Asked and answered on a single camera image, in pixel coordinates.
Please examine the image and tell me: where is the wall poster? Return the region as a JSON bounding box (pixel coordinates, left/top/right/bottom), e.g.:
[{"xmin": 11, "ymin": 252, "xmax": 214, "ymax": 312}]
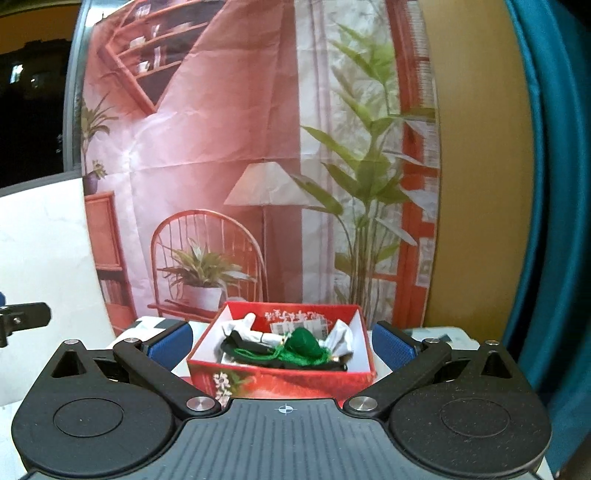
[{"xmin": 81, "ymin": 0, "xmax": 441, "ymax": 337}]

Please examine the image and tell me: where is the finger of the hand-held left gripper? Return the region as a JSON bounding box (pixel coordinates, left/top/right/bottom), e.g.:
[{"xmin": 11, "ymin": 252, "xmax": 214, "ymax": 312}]
[{"xmin": 0, "ymin": 302, "xmax": 52, "ymax": 348}]

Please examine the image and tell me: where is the blue curtain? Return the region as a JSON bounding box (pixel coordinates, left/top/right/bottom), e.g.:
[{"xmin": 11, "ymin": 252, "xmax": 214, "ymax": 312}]
[{"xmin": 503, "ymin": 0, "xmax": 591, "ymax": 480}]

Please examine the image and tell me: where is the cartoon print tablecloth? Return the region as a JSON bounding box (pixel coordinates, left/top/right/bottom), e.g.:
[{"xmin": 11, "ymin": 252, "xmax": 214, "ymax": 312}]
[{"xmin": 0, "ymin": 316, "xmax": 566, "ymax": 480}]

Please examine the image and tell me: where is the red strawberry print box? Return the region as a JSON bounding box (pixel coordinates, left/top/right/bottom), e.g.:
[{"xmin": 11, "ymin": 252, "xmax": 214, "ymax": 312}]
[{"xmin": 187, "ymin": 302, "xmax": 377, "ymax": 409}]

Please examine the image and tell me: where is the packaged green mesh sponge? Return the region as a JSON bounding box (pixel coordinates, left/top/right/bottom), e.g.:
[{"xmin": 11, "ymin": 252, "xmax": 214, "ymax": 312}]
[{"xmin": 228, "ymin": 327, "xmax": 333, "ymax": 367}]

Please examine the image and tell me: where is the white board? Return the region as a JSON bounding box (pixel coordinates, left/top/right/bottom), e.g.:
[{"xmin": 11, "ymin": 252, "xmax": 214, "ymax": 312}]
[{"xmin": 0, "ymin": 178, "xmax": 116, "ymax": 411}]

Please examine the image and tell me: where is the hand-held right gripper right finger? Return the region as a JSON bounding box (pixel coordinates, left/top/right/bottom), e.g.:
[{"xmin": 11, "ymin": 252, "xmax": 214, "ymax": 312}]
[{"xmin": 344, "ymin": 322, "xmax": 527, "ymax": 418}]

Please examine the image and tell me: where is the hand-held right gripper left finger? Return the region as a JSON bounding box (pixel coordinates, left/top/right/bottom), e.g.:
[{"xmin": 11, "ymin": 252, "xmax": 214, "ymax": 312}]
[{"xmin": 48, "ymin": 322, "xmax": 222, "ymax": 418}]

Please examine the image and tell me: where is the dark window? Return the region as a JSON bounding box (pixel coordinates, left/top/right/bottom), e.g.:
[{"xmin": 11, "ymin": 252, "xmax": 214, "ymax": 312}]
[{"xmin": 0, "ymin": 0, "xmax": 88, "ymax": 190}]

